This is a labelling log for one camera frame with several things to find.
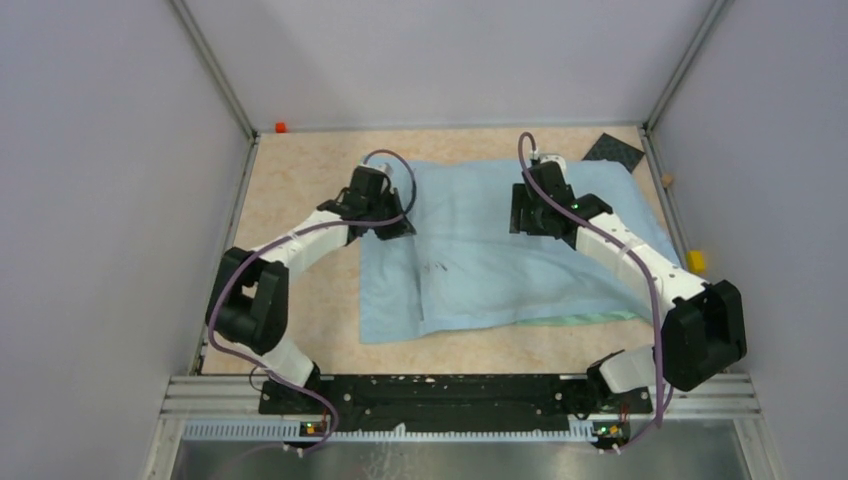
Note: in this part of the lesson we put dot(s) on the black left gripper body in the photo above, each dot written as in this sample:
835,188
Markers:
378,209

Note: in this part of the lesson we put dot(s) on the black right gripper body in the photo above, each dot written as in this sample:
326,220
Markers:
539,213

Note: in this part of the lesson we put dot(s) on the green and blue pillowcase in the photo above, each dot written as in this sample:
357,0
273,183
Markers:
463,269

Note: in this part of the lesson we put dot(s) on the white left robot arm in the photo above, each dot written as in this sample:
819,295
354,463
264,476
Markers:
248,312

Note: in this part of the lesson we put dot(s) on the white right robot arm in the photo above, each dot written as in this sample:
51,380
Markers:
699,328

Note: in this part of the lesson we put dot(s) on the black textured square mat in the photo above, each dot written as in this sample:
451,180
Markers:
612,149

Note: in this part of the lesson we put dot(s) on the small yellow block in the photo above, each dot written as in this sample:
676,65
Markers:
696,262

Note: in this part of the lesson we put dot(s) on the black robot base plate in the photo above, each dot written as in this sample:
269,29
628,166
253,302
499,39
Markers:
491,403

